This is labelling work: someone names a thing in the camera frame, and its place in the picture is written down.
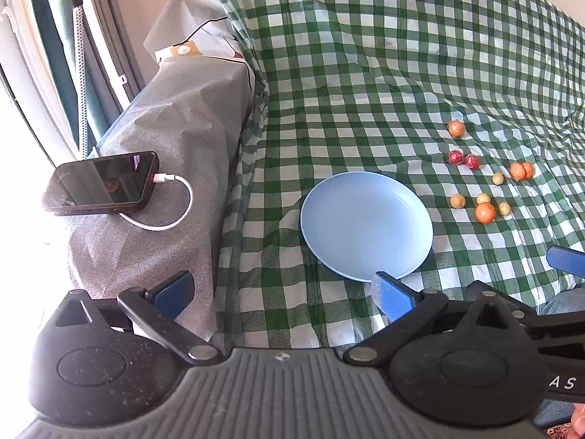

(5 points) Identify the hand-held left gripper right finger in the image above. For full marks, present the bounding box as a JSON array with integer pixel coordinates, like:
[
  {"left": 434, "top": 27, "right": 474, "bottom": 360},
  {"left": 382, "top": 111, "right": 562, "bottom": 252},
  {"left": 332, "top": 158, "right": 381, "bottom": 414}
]
[{"left": 344, "top": 271, "right": 537, "bottom": 367}]

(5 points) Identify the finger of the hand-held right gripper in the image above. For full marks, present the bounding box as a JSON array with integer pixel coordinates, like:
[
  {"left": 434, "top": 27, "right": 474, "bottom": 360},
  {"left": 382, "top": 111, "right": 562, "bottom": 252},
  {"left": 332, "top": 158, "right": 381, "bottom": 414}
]
[
  {"left": 546, "top": 245, "right": 585, "bottom": 279},
  {"left": 525, "top": 303, "right": 585, "bottom": 349}
]

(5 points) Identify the light blue plate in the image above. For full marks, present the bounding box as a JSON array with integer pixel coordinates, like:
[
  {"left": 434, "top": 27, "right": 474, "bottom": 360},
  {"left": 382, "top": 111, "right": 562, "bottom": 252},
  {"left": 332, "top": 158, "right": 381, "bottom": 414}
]
[{"left": 300, "top": 171, "right": 434, "bottom": 283}]

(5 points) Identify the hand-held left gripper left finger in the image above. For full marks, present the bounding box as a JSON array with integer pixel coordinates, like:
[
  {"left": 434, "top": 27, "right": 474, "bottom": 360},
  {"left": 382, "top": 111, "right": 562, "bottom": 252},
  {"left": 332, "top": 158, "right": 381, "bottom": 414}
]
[{"left": 48, "top": 271, "right": 227, "bottom": 367}]

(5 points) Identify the white window frame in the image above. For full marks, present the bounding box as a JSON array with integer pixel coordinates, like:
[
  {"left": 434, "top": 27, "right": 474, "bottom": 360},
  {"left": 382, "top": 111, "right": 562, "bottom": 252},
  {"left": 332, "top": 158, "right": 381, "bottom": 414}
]
[{"left": 0, "top": 0, "right": 133, "bottom": 161}]

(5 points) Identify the black smartphone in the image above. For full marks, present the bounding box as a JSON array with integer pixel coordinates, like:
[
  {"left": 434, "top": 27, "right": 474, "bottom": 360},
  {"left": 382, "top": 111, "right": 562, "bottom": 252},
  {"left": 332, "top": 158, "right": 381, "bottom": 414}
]
[{"left": 42, "top": 151, "right": 160, "bottom": 217}]

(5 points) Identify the green white checkered tablecloth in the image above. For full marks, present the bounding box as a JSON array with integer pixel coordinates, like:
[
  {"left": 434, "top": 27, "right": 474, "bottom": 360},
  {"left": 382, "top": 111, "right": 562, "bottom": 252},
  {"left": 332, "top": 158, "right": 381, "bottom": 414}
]
[{"left": 208, "top": 0, "right": 585, "bottom": 350}]

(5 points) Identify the white charging cable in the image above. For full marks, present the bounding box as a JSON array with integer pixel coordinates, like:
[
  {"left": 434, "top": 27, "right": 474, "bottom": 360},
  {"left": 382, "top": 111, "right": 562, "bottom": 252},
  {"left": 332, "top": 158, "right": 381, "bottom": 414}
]
[{"left": 120, "top": 173, "right": 193, "bottom": 230}]

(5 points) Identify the grey covered box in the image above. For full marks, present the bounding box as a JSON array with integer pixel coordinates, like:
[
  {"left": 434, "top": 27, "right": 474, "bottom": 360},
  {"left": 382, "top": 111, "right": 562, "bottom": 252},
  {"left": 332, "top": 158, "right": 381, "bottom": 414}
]
[{"left": 66, "top": 57, "right": 257, "bottom": 344}]

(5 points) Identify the pale grey printed sheet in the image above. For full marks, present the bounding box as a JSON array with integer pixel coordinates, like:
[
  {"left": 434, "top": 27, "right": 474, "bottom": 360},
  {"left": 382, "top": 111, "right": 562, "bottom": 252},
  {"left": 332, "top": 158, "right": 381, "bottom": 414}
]
[{"left": 144, "top": 0, "right": 257, "bottom": 62}]

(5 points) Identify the brown cardboard piece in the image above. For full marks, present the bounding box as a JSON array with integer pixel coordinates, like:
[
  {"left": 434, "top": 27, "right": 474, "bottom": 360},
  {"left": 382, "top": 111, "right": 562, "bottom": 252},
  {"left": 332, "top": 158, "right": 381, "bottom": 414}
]
[{"left": 155, "top": 41, "right": 202, "bottom": 62}]

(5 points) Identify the dark green curtain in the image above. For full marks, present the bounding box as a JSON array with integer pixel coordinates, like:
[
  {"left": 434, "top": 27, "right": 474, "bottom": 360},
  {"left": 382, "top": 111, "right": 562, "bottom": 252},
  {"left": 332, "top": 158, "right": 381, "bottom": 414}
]
[{"left": 30, "top": 0, "right": 113, "bottom": 147}]

